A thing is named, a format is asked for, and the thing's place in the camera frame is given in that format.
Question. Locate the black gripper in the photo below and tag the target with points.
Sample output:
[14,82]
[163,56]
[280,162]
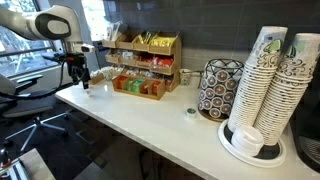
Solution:
[77,68]

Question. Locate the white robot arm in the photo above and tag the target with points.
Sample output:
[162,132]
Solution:
[56,23]

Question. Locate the patterned paper cup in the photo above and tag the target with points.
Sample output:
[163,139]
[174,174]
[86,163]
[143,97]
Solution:
[108,72]

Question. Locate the clear wrapped cutlery packs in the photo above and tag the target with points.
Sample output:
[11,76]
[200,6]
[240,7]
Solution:
[112,31]

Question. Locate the front wooden tea tray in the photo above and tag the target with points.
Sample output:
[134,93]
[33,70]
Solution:
[139,86]

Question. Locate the grey office chair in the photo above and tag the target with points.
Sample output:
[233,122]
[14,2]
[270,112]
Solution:
[17,106]

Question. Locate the tiered wooden condiment organizer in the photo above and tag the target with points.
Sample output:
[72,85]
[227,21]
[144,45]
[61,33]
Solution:
[129,50]

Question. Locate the red sachets pile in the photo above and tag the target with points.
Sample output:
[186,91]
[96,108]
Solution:
[158,61]

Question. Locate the yellow sachets pile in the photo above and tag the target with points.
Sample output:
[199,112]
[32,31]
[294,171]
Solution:
[162,41]

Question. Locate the small patterned cup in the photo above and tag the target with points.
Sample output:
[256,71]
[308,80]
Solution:
[185,76]

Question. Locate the green lid coffee pod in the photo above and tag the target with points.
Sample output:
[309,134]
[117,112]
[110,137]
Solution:
[191,113]

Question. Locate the white cup lids stack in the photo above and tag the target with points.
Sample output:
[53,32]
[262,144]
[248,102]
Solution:
[247,140]

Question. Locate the left paper cup stack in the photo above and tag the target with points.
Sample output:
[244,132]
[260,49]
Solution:
[258,72]

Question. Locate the paper cup stack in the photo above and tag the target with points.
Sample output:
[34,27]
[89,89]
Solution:
[288,85]
[258,72]

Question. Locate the right paper cup stack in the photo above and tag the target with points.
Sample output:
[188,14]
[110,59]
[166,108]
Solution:
[288,85]

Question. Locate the black coffee machine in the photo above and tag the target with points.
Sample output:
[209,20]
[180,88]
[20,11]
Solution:
[305,125]

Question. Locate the black wire pod holder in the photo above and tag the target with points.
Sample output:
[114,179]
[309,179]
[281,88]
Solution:
[218,86]

